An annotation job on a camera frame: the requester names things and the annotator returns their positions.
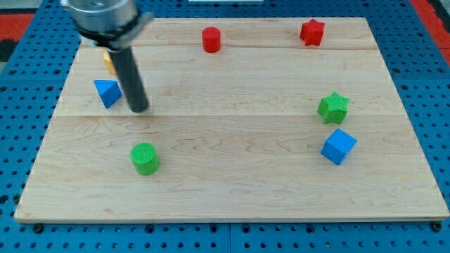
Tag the red star block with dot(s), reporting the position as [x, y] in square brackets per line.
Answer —
[311, 32]

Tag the green star block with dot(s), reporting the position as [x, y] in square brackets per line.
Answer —
[333, 108]

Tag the red cylinder block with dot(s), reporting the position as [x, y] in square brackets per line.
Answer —
[211, 39]

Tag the yellow block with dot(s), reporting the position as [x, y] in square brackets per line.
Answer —
[108, 63]

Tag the blue triangle block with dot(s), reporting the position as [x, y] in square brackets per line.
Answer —
[108, 90]

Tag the wooden board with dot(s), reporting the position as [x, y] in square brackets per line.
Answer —
[237, 133]

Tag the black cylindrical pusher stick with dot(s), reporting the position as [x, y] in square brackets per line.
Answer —
[130, 79]

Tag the blue cube block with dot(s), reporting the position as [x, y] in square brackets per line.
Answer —
[337, 146]

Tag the green cylinder block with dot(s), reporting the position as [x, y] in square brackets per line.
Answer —
[145, 159]

